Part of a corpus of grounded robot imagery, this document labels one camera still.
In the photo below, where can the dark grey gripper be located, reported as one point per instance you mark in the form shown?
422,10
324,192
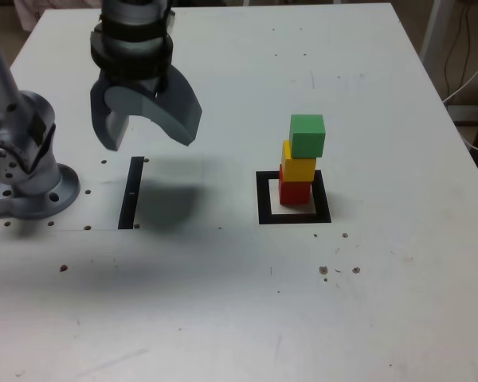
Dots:
143,85

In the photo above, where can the yellow cube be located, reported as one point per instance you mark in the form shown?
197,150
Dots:
298,169

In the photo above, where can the green cube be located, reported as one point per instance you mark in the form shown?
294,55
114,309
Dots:
307,137

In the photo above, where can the red cube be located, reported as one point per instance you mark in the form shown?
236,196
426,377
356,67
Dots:
295,193

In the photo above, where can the black tape square outline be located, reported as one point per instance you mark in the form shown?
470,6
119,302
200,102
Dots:
295,219

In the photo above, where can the black tape strip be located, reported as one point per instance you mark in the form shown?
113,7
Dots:
129,207

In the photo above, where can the white metal post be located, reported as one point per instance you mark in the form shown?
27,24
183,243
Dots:
436,24

